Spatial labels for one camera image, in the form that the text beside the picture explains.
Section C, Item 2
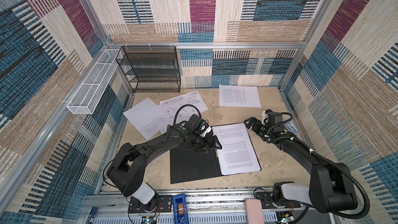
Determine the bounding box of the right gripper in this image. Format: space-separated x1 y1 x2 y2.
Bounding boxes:
243 117 273 139

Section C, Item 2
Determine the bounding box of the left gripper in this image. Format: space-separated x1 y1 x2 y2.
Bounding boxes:
190 133 222 154

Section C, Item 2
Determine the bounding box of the text sheet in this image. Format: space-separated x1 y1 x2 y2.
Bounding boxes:
212 122 261 176
219 85 261 108

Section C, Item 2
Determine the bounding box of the red folder black inside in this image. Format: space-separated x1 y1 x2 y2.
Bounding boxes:
170 148 223 184

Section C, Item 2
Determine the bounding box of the diagram drawing sheet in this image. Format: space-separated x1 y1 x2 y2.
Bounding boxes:
159 90 209 125

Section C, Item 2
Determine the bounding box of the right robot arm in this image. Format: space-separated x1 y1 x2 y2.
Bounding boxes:
244 110 371 219

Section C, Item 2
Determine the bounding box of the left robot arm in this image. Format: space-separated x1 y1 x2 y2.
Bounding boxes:
103 104 222 213

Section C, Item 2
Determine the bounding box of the colourful comic book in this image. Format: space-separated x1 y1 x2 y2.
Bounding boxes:
284 120 300 135

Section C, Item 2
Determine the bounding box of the pink phone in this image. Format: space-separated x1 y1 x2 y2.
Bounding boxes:
245 199 265 224

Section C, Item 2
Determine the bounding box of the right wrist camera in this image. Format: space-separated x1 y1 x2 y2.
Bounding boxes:
262 110 283 125

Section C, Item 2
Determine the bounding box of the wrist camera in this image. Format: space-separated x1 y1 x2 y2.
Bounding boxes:
187 114 211 137
262 110 283 125

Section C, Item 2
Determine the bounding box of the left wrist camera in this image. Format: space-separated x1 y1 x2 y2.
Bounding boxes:
187 114 211 137

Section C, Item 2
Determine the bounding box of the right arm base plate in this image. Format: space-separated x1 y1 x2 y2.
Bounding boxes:
254 191 302 209

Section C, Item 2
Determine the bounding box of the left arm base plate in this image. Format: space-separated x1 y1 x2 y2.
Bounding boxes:
128 195 173 214

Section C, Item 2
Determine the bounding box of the blue box on rail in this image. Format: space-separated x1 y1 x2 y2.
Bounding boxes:
172 194 189 224

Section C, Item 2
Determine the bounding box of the black wire mesh shelf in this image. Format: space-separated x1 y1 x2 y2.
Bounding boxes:
116 46 181 93

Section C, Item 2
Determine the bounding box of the white wire mesh tray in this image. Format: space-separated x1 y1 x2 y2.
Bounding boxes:
67 49 119 115

